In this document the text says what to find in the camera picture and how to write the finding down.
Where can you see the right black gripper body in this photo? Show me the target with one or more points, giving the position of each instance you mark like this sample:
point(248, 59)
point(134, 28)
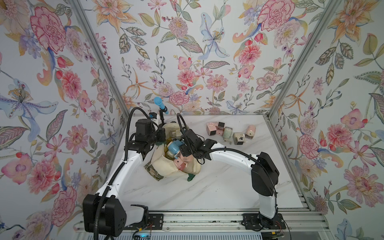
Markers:
point(187, 151)

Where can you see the large pink pencil sharpener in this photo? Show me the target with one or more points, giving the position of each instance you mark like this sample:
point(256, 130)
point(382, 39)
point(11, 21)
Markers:
point(212, 128)

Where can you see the pink round pencil sharpener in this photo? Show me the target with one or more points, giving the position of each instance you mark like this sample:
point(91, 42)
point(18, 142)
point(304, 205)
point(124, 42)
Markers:
point(250, 131)

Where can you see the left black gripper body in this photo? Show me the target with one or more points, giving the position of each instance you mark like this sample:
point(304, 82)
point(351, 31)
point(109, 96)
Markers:
point(156, 136)

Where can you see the cream green tote bag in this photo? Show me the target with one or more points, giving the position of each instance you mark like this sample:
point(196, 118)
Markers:
point(162, 164)

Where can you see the mint green pencil sharpener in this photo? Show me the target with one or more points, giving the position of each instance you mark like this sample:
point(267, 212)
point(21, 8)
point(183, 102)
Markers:
point(227, 133)

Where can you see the black microphone stand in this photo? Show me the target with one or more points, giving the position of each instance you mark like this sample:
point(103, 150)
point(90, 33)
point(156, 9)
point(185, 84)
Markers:
point(161, 113)

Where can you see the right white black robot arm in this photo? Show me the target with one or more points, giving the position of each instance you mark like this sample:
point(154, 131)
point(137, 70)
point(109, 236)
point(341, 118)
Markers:
point(263, 171)

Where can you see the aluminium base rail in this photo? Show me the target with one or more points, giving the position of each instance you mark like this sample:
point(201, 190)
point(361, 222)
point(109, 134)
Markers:
point(299, 223)

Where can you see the small pink pencil sharpener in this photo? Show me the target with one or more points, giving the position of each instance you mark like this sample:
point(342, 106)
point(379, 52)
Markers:
point(220, 128)

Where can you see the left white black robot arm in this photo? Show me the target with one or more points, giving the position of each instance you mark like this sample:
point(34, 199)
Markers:
point(105, 212)

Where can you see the light blue pencil sharpener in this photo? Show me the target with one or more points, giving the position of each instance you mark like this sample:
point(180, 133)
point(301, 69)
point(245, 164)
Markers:
point(174, 147)

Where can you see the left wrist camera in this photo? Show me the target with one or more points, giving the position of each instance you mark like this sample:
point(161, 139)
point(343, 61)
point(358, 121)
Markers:
point(153, 116)

